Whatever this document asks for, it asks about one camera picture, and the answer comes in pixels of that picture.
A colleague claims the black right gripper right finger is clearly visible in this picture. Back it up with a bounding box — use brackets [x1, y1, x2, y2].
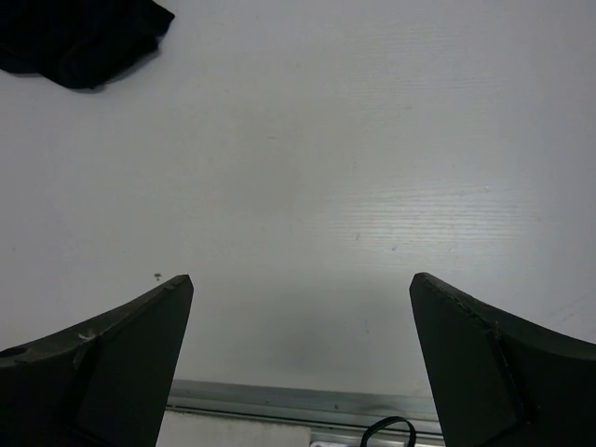
[410, 273, 595, 446]

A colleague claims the aluminium table frame rail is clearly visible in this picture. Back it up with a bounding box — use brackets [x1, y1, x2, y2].
[167, 380, 445, 446]

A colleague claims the black thin cable loop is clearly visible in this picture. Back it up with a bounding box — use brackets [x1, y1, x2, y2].
[360, 416, 416, 447]

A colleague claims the black t-shirt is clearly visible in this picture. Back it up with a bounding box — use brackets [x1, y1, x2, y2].
[1, 1, 175, 90]

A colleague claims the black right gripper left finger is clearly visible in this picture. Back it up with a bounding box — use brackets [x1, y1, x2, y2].
[1, 275, 194, 446]

